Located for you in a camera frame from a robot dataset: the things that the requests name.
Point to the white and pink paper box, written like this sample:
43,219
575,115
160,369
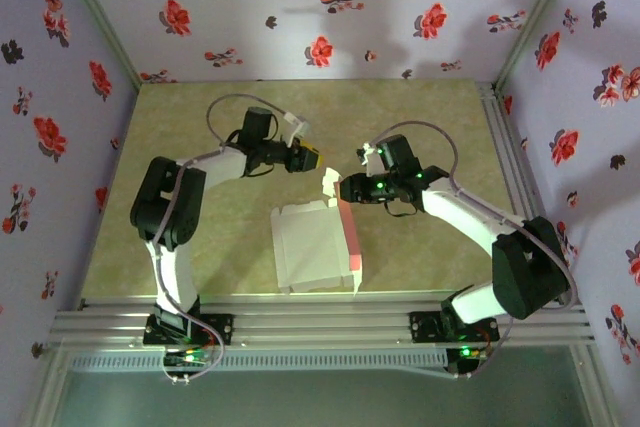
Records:
310,242

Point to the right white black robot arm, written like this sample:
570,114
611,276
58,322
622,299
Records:
525,272

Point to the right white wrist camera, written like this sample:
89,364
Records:
370,157

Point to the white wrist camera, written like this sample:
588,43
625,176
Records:
297,124
370,157

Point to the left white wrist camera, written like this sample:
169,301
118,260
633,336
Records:
297,124

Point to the long aluminium base rail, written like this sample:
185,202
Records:
320,322

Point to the aluminium side rail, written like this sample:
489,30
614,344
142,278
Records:
510,157

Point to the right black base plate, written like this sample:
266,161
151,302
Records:
422,327

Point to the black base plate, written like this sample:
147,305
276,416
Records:
220,327
422,327

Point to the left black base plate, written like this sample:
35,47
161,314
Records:
220,327

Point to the aluminium corner post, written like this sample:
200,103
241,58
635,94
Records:
534,22
100,22

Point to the aluminium frame leg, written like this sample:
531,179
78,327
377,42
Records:
42,392
595,392

